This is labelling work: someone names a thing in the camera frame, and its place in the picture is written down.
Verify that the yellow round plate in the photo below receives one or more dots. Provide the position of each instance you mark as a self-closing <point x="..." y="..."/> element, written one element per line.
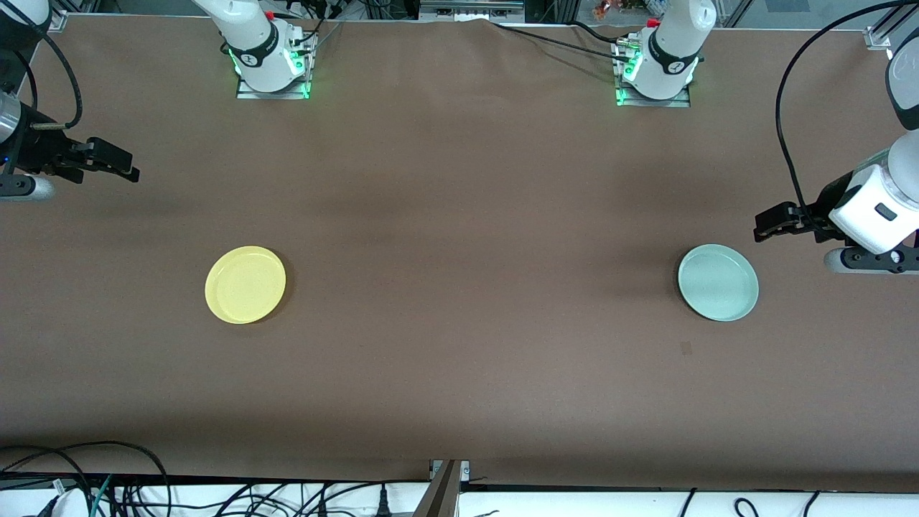
<point x="245" y="285"/>

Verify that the black power plug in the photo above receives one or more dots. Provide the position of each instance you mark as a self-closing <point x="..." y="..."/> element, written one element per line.
<point x="384" y="506"/>

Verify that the metal corner bracket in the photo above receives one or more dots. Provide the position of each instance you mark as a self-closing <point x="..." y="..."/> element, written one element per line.
<point x="59" y="21"/>
<point x="877" y="39"/>

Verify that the small metal bracket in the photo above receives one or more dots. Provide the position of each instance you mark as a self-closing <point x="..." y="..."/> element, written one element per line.
<point x="465" y="470"/>

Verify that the aluminium frame rail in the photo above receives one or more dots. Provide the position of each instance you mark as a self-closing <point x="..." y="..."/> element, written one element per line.
<point x="467" y="8"/>

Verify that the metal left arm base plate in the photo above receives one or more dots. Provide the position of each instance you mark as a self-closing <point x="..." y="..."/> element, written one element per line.
<point x="675" y="103"/>

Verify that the pale green round plate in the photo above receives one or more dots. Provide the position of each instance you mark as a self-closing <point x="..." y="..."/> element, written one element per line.
<point x="718" y="282"/>

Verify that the aluminium diagonal beam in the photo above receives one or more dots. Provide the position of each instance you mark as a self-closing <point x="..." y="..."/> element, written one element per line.
<point x="897" y="18"/>

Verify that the brown table cover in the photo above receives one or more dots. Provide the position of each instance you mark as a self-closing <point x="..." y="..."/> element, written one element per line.
<point x="459" y="215"/>

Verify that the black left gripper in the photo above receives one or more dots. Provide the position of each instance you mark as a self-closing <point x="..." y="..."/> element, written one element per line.
<point x="827" y="202"/>

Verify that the aluminium profile post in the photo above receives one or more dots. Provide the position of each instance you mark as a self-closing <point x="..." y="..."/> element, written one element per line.
<point x="441" y="495"/>

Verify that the white lower shelf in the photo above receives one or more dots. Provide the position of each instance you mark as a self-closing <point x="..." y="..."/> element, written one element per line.
<point x="574" y="506"/>

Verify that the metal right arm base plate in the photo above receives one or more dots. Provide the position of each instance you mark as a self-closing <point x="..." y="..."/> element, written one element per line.
<point x="251" y="94"/>

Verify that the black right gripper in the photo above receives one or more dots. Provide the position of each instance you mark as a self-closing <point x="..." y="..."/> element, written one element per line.
<point x="37" y="149"/>

